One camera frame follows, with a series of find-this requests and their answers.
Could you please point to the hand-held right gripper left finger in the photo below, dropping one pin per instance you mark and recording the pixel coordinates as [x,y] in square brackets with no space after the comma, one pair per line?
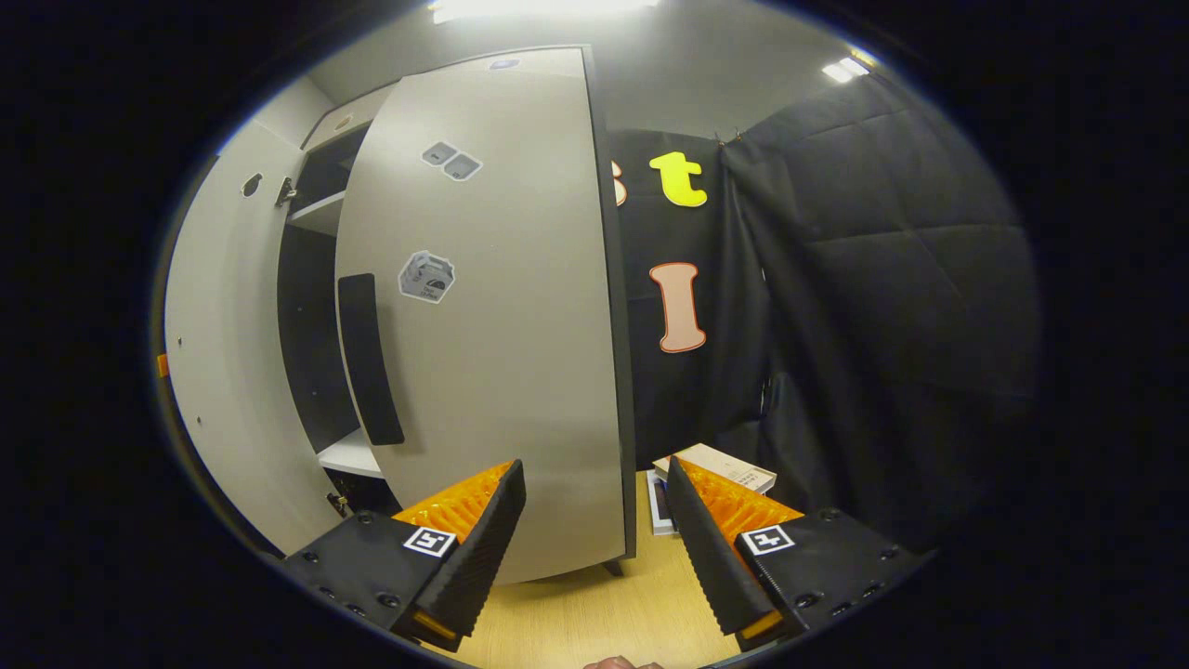
[483,548]

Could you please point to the white flat box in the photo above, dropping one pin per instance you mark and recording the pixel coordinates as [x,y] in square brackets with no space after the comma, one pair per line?
[734,469]

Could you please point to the tablet with blue screen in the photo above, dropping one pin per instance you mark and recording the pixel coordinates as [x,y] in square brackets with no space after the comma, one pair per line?
[658,506]

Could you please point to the large ceiling light panel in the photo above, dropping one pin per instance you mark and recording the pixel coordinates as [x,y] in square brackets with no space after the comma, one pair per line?
[539,7]

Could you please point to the grey cabinet door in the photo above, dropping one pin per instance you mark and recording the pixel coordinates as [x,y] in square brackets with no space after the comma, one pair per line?
[529,372]
[223,372]

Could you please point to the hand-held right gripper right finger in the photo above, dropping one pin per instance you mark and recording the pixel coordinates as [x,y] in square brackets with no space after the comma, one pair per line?
[711,557]

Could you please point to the black backdrop cloth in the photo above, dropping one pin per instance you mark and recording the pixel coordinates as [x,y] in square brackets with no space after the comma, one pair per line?
[882,325]
[715,400]

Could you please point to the wooden base platform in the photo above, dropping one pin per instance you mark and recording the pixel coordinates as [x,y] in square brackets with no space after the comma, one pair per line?
[604,623]

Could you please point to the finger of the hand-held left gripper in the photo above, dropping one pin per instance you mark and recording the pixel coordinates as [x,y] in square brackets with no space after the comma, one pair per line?
[163,365]

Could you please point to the small ceiling light panel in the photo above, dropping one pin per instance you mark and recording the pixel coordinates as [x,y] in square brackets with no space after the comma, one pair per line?
[847,67]

